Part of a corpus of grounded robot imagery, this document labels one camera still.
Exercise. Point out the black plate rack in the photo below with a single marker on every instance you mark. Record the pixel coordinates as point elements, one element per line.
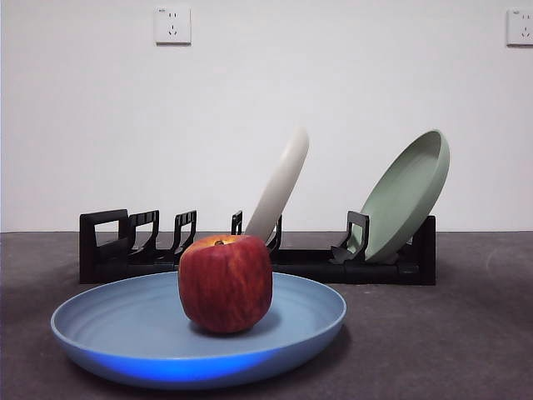
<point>375,273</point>

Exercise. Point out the white wall socket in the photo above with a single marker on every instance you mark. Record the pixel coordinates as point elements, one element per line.
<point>520,27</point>
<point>173,26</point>

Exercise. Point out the red apple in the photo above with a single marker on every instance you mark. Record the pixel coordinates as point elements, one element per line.
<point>225,287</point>

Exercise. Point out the pale green plate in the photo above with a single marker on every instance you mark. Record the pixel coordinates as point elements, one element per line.
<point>408,191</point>

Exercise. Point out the blue plate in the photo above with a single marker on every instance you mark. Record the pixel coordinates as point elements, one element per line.
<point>125,333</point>

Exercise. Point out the cream plate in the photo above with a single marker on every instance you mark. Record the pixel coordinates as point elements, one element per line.
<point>283,183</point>

